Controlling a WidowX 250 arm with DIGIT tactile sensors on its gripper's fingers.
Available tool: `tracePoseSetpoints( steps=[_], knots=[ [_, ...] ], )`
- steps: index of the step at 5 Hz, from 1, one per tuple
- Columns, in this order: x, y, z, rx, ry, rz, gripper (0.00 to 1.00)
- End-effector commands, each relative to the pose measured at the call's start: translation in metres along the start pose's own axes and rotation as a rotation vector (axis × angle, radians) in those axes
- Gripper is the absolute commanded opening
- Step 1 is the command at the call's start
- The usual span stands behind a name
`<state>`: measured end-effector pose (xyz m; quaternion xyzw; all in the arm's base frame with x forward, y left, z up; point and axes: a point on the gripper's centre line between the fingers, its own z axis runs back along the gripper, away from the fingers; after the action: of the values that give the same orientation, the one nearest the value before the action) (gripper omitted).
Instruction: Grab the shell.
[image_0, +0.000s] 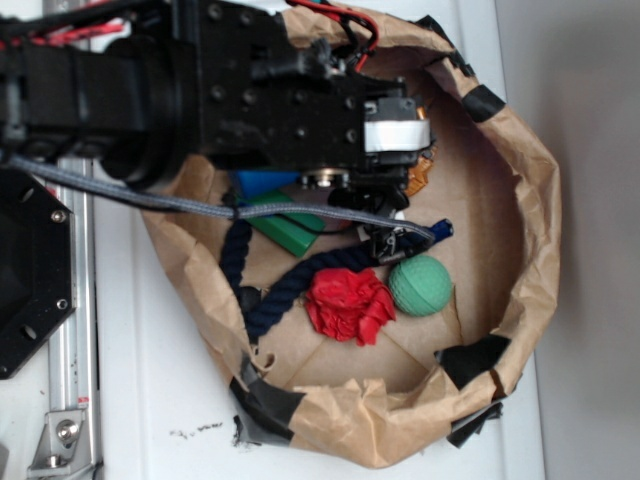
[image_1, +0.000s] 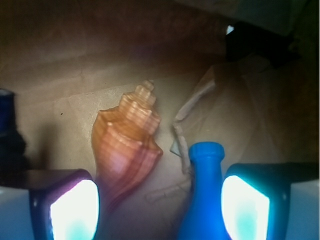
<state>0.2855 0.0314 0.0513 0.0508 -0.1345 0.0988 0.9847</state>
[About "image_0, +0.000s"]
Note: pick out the green dimpled ball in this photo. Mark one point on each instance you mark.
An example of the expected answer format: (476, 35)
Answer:
(420, 286)

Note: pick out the orange spiral sea shell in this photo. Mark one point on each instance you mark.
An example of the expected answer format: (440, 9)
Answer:
(418, 174)

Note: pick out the red crumpled paper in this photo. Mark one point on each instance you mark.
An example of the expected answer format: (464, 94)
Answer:
(346, 305)

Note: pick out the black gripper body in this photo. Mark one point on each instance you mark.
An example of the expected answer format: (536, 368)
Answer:
(268, 105)

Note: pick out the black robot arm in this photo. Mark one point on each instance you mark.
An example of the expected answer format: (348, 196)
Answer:
(142, 85)

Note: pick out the brown paper bag bin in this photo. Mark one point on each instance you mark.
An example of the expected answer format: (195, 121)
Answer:
(378, 405)

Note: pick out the black hexagonal base plate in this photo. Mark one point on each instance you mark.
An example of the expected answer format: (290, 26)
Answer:
(36, 268)

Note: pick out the metal corner bracket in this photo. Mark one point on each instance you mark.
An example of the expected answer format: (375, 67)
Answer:
(64, 447)

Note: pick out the blue plastic bottle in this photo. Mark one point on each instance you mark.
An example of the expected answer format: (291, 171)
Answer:
(249, 184)

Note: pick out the aluminium extrusion rail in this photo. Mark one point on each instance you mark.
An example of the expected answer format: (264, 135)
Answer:
(73, 348)

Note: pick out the green rectangular block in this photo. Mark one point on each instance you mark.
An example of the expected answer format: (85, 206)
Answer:
(295, 232)

